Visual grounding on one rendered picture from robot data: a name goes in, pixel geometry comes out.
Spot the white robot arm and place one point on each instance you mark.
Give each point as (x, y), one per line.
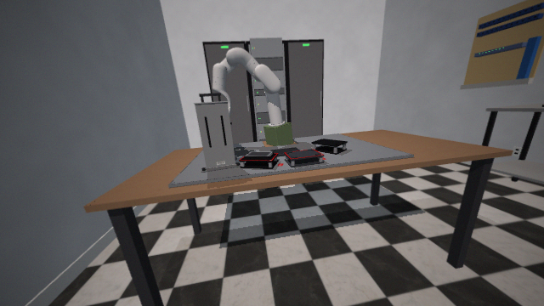
(261, 73)

